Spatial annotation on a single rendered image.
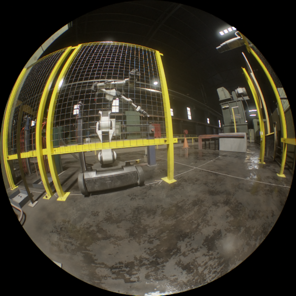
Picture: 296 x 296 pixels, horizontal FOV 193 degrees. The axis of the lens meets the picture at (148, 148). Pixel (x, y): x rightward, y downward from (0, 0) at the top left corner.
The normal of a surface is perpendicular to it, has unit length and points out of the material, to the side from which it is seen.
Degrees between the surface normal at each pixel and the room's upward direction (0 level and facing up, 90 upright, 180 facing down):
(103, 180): 90
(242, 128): 90
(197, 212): 0
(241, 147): 90
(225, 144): 90
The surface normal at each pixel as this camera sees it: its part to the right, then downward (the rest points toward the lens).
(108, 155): 0.46, -0.11
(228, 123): -0.91, 0.09
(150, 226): -0.06, -0.99
